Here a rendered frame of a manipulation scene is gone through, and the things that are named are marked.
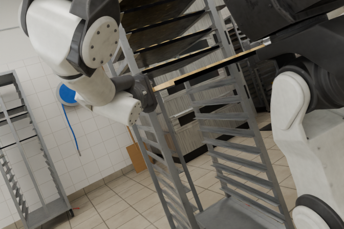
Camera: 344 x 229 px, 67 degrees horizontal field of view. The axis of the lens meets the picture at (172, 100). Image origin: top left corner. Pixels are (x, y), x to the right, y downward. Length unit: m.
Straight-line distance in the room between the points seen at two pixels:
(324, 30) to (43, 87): 3.85
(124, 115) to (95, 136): 3.54
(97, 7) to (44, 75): 3.78
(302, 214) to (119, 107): 0.51
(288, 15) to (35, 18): 0.41
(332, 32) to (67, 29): 0.41
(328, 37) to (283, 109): 0.18
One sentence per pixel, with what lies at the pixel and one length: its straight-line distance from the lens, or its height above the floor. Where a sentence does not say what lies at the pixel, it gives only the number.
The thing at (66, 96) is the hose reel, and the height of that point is 1.41.
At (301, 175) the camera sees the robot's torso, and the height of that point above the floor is 0.72.
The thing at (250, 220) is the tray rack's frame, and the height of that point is 0.15.
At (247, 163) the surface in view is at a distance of 1.51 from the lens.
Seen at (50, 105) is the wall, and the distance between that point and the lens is 4.07.
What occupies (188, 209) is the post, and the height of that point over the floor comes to 0.52.
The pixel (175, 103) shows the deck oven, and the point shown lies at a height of 0.79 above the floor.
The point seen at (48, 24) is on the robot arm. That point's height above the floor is 1.18.
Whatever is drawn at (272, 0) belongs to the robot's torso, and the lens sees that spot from 0.53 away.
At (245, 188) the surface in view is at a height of 0.32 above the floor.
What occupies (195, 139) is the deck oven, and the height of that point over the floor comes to 0.25.
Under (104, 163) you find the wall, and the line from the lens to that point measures 4.17.
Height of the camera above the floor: 1.05
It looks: 3 degrees down
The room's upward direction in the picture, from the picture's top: 21 degrees counter-clockwise
